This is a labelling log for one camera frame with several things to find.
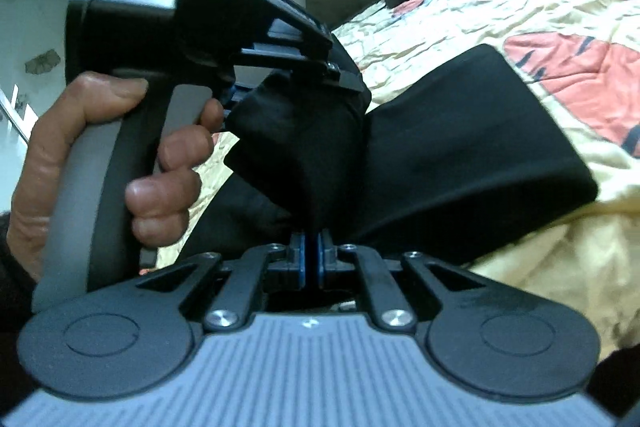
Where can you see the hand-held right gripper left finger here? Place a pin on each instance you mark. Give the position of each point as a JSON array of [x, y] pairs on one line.
[[300, 263]]

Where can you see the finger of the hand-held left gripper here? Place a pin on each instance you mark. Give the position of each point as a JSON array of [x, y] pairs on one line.
[[231, 96], [320, 52]]

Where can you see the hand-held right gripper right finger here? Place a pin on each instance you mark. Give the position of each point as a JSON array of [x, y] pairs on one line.
[[321, 263]]

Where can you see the black pants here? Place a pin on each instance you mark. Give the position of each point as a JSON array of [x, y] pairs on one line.
[[450, 147]]

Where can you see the person's left hand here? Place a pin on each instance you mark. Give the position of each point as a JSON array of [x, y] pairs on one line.
[[35, 187]]

